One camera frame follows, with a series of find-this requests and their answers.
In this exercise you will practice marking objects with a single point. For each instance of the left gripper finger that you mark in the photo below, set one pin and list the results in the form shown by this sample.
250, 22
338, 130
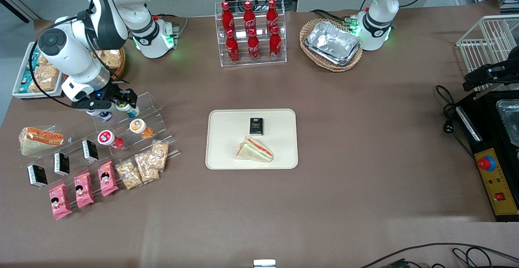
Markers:
486, 68
474, 83

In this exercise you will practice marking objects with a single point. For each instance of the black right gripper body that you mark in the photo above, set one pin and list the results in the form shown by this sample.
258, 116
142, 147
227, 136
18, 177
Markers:
114, 93

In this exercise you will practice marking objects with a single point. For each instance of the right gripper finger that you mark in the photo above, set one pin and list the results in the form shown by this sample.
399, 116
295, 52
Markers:
132, 97
114, 103

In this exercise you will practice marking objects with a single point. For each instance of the green cap gum bottle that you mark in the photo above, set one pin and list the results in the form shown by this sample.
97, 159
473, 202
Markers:
130, 112

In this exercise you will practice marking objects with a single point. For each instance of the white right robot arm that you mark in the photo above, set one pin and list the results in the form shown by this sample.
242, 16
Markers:
81, 49

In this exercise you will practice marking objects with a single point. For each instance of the blue gum bottle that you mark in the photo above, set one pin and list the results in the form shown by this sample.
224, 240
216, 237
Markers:
103, 116

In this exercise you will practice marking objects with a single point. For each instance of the orange gum bottle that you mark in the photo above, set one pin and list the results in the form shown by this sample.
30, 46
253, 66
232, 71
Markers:
140, 128

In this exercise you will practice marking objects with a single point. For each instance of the red gum bottle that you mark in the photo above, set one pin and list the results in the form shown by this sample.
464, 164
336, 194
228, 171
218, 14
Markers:
109, 139

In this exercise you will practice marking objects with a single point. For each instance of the steel tray mould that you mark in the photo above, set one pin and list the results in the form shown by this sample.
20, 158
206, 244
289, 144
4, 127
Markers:
510, 120

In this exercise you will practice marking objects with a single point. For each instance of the beige serving tray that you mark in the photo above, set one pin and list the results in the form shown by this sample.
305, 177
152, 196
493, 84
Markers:
227, 138

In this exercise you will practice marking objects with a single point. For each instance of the clear acrylic stepped stand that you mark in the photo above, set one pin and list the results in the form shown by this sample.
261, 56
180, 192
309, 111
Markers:
154, 112
73, 138

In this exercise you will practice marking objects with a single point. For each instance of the brown wicker basket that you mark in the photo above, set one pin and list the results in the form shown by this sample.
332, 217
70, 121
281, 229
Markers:
123, 63

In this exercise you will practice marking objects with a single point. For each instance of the clear rice cracker pack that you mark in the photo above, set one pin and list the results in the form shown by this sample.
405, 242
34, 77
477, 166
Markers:
45, 77
129, 174
146, 167
159, 154
42, 58
111, 59

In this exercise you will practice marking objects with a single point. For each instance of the short silver metal bar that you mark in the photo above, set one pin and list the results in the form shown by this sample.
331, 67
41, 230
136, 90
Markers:
469, 123

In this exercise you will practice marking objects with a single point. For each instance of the small black carton box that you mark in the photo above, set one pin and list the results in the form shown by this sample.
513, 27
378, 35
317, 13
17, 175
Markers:
256, 126
61, 164
90, 151
37, 176

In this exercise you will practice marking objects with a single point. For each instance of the black sealing machine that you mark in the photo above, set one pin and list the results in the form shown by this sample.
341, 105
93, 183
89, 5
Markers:
490, 138

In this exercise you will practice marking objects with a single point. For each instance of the pink snack packet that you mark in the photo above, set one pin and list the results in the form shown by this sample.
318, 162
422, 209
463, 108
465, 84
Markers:
83, 190
108, 179
60, 202

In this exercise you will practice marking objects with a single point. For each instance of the red emergency stop button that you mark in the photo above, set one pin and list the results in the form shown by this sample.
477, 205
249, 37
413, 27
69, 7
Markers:
486, 163

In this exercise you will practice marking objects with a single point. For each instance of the wrapped triangle sandwich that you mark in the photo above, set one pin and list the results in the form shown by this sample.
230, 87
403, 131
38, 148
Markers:
254, 150
40, 140

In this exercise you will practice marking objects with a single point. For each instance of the blue snack packet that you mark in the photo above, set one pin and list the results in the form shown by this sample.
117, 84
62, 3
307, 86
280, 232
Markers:
29, 69

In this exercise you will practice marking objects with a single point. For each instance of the white rectangular bin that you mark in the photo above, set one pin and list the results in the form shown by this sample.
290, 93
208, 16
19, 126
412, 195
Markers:
18, 91

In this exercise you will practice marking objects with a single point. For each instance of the red cola bottle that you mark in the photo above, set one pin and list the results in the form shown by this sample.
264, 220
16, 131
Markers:
232, 48
254, 47
275, 44
249, 16
271, 14
226, 16

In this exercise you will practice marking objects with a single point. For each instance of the clear acrylic bottle rack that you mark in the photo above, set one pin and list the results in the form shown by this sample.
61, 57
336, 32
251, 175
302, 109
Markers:
243, 63

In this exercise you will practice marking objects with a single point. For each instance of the light wicker basket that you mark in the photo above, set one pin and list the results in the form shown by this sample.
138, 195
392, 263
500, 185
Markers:
336, 67

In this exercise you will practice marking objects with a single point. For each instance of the stacked aluminium foil trays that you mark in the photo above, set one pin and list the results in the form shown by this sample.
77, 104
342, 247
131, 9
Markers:
332, 43

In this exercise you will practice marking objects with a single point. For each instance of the small silver metal block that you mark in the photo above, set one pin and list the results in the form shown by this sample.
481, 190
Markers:
264, 264

